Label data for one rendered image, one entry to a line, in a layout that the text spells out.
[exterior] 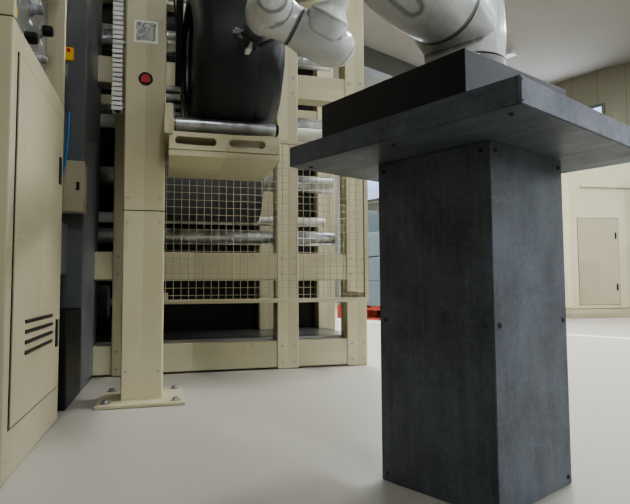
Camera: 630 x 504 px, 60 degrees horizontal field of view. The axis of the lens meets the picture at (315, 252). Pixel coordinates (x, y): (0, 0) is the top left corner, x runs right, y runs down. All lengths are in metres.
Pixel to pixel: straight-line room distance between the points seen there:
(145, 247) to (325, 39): 0.88
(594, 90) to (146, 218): 8.61
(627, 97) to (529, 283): 8.64
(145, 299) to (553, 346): 1.25
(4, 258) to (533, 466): 1.03
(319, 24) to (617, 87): 8.44
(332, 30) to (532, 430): 1.01
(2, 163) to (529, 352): 1.03
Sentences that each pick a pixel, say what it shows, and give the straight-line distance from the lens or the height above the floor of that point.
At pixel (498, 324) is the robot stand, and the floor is 0.31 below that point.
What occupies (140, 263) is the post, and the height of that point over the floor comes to 0.45.
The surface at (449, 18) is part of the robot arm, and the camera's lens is 1.04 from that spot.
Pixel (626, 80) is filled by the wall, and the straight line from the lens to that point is 9.68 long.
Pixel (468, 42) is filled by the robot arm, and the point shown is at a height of 0.82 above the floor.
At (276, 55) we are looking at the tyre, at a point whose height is 1.11.
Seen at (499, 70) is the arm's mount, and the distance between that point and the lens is 1.01.
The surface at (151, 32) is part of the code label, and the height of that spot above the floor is 1.22.
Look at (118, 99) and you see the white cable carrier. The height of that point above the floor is 0.99.
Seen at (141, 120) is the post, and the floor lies 0.92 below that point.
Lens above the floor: 0.37
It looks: 4 degrees up
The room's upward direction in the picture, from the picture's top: straight up
